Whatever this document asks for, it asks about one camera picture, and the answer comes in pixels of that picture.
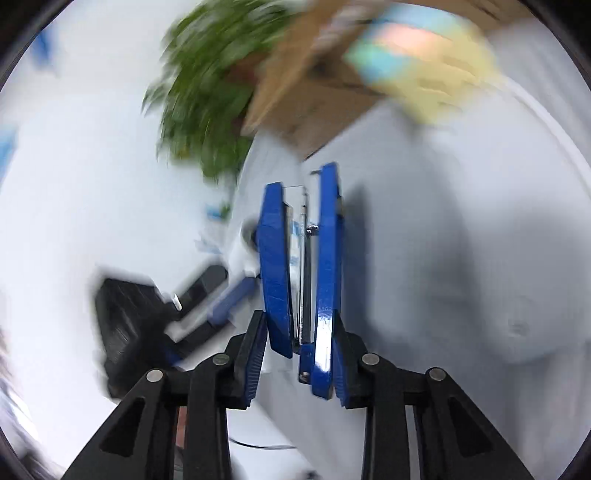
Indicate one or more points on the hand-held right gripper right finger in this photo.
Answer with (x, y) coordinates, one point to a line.
(339, 369)

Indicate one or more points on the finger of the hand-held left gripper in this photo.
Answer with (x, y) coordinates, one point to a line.
(203, 295)

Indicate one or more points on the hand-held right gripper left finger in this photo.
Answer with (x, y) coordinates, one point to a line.
(251, 369)

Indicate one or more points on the brown cardboard box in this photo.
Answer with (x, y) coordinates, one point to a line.
(300, 92)

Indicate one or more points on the grey table cloth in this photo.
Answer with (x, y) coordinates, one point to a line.
(438, 230)

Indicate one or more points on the green potted plant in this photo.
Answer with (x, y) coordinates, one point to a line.
(212, 83)

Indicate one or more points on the pastel coloured box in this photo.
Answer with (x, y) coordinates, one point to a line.
(415, 60)

